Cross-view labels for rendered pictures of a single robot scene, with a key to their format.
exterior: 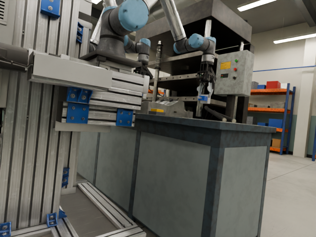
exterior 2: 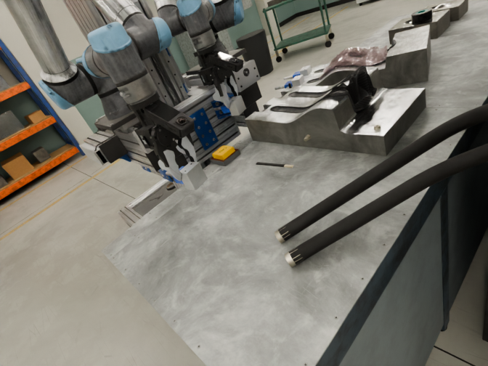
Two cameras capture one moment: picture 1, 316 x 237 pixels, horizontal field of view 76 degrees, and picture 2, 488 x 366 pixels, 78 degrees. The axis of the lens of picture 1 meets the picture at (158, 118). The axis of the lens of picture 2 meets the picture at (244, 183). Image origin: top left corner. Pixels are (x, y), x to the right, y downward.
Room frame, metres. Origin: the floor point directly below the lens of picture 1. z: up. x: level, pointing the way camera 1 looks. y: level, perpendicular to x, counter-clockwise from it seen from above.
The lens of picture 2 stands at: (1.50, -0.97, 1.27)
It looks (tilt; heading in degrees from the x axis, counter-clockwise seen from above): 31 degrees down; 99
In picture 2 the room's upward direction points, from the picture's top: 24 degrees counter-clockwise
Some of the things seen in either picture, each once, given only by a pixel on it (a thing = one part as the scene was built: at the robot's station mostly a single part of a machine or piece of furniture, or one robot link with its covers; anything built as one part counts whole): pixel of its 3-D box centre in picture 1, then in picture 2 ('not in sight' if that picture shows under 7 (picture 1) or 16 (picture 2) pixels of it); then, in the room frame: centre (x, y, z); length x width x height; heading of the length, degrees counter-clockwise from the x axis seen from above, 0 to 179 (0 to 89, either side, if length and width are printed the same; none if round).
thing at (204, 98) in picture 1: (201, 98); (181, 174); (1.24, -0.26, 0.93); 0.13 x 0.05 x 0.05; 140
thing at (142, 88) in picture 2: (208, 59); (136, 90); (1.26, -0.27, 1.17); 0.08 x 0.08 x 0.05
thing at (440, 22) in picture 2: not in sight; (418, 27); (2.28, 0.52, 0.83); 0.20 x 0.15 x 0.07; 131
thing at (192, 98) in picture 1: (184, 102); not in sight; (2.75, -0.33, 1.01); 1.10 x 0.74 x 0.05; 41
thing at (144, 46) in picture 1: (144, 47); (194, 15); (1.40, 0.14, 1.25); 0.09 x 0.08 x 0.11; 76
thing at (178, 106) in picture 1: (161, 107); (324, 107); (1.69, -0.02, 0.87); 0.50 x 0.26 x 0.14; 131
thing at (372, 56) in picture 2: not in sight; (352, 57); (1.90, 0.27, 0.90); 0.26 x 0.18 x 0.08; 148
